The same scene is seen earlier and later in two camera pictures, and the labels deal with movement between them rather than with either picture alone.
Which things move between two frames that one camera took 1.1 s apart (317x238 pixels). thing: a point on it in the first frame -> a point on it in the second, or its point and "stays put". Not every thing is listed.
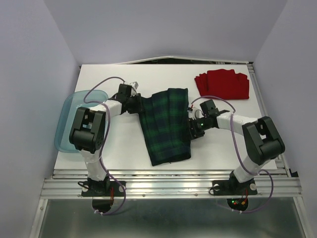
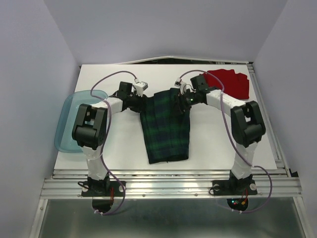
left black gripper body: (135, 104) stays put
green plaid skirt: (166, 117) stays put
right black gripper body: (198, 126) -> (187, 100)
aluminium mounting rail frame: (282, 183) stays put
